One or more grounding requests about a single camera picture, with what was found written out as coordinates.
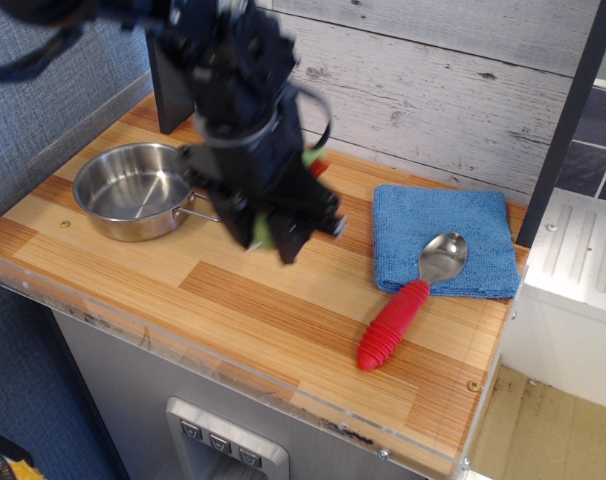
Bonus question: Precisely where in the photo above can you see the white ridged appliance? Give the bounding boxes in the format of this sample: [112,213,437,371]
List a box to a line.
[501,189,606,407]

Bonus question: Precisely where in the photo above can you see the small steel pot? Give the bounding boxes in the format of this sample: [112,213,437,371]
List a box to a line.
[73,142,221,242]

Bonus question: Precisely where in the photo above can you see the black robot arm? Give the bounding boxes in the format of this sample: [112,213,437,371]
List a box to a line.
[0,1,344,264]

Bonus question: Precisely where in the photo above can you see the dark grey right post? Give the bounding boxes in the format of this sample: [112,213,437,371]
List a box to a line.
[516,0,606,248]

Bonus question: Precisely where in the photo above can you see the blue cloth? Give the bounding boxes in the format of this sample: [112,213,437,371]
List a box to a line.
[373,185,521,299]

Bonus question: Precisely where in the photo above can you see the red handled metal spoon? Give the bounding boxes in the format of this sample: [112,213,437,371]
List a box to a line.
[356,232,468,371]

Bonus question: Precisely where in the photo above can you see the black braided cable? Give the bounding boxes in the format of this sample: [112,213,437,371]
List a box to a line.
[0,24,84,83]

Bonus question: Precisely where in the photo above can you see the silver dispenser panel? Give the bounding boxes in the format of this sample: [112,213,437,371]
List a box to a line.
[166,397,290,479]

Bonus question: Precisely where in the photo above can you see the clear acrylic edge guard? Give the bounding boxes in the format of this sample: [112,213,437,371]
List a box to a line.
[0,236,510,479]

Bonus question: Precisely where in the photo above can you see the green plush peppers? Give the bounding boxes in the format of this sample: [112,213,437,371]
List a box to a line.
[250,147,329,251]

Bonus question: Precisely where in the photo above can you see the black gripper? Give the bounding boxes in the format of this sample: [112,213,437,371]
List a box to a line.
[178,114,345,265]

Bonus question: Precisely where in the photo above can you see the dark grey left post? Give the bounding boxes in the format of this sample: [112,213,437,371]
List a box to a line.
[146,34,194,135]

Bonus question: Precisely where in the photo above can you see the dark grey post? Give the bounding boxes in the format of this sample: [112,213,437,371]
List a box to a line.
[516,0,606,248]
[146,34,194,135]

